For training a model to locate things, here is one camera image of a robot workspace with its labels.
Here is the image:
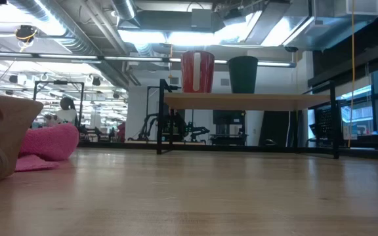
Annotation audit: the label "black background frame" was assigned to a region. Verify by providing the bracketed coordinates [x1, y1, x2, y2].
[33, 80, 85, 132]

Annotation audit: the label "dark green cup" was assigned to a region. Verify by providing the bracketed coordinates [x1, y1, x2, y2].
[227, 55, 259, 94]

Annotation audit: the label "wooden cup with handle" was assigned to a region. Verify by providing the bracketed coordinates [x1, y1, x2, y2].
[0, 92, 45, 182]

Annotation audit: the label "black mesh chair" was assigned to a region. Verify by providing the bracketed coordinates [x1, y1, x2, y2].
[308, 104, 341, 147]

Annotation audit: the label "silver round ceiling duct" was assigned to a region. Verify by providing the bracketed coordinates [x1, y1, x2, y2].
[112, 0, 137, 20]

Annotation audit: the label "pink cloth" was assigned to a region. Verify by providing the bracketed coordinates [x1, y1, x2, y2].
[0, 123, 80, 173]

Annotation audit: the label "yellow hanging cable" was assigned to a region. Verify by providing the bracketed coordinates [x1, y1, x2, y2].
[348, 0, 356, 148]

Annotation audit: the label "grey ceiling junction box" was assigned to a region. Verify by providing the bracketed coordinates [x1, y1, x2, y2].
[190, 9, 213, 29]

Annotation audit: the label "wooden shelf black legs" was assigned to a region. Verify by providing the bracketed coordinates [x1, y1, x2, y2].
[156, 78, 341, 160]

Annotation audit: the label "red mug white handle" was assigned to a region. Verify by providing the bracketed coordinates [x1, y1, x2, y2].
[180, 50, 216, 94]

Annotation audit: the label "black ceiling device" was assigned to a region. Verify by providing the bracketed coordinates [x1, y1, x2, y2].
[14, 25, 38, 43]

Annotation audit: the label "person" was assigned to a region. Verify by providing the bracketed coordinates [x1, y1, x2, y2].
[55, 96, 79, 127]

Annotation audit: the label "black aluminium table frame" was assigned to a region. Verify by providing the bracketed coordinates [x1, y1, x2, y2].
[77, 140, 378, 161]

